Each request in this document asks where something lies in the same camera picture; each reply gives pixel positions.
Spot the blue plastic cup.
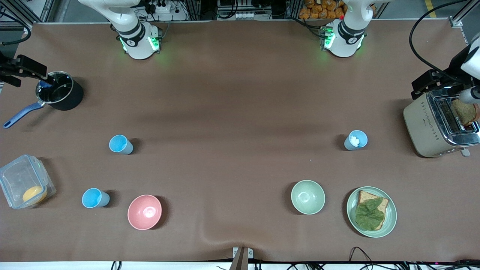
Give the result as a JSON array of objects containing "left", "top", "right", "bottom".
[
  {"left": 109, "top": 135, "right": 134, "bottom": 155},
  {"left": 344, "top": 130, "right": 368, "bottom": 151},
  {"left": 82, "top": 188, "right": 110, "bottom": 209}
]

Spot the brown toast slice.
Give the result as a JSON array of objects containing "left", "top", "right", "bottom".
[{"left": 451, "top": 99, "right": 480, "bottom": 126}]

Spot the beige and chrome toaster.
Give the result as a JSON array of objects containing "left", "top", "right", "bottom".
[{"left": 403, "top": 87, "right": 480, "bottom": 158}]

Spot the clear plastic container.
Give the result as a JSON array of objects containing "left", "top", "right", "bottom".
[{"left": 0, "top": 154, "right": 57, "bottom": 209}]

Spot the orange round food piece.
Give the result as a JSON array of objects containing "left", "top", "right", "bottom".
[{"left": 22, "top": 186, "right": 48, "bottom": 205}]

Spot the brown bread slice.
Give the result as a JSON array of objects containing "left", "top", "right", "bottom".
[{"left": 356, "top": 190, "right": 389, "bottom": 230}]

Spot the bag of orange snacks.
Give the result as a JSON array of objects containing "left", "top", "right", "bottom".
[{"left": 299, "top": 0, "right": 347, "bottom": 20}]

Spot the pale green plate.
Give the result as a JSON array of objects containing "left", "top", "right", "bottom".
[{"left": 346, "top": 186, "right": 397, "bottom": 238}]

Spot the white power strip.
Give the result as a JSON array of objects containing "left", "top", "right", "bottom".
[{"left": 148, "top": 0, "right": 177, "bottom": 14}]

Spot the green lettuce leaf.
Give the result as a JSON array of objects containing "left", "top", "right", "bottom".
[{"left": 355, "top": 198, "right": 386, "bottom": 231}]

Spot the pale green bowl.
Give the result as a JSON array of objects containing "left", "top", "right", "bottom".
[{"left": 291, "top": 180, "right": 326, "bottom": 215}]

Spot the pink bowl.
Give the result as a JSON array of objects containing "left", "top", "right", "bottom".
[{"left": 127, "top": 195, "right": 162, "bottom": 230}]

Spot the black pot with blue handle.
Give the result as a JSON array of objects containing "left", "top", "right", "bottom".
[{"left": 3, "top": 70, "right": 84, "bottom": 129}]

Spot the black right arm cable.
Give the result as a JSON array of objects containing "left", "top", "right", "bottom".
[{"left": 0, "top": 9, "right": 31, "bottom": 46}]

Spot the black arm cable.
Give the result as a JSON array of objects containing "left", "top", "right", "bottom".
[
  {"left": 409, "top": 0, "right": 469, "bottom": 81},
  {"left": 0, "top": 9, "right": 31, "bottom": 46}
]

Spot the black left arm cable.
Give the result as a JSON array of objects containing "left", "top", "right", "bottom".
[{"left": 409, "top": 0, "right": 469, "bottom": 81}]

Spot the aluminium frame profile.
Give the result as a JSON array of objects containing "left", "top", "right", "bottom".
[
  {"left": 0, "top": 0, "right": 49, "bottom": 24},
  {"left": 450, "top": 0, "right": 480, "bottom": 27}
]

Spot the black cable loop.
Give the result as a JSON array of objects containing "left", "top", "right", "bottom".
[{"left": 349, "top": 246, "right": 375, "bottom": 263}]

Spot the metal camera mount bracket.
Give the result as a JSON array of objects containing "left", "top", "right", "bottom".
[{"left": 232, "top": 247, "right": 254, "bottom": 270}]

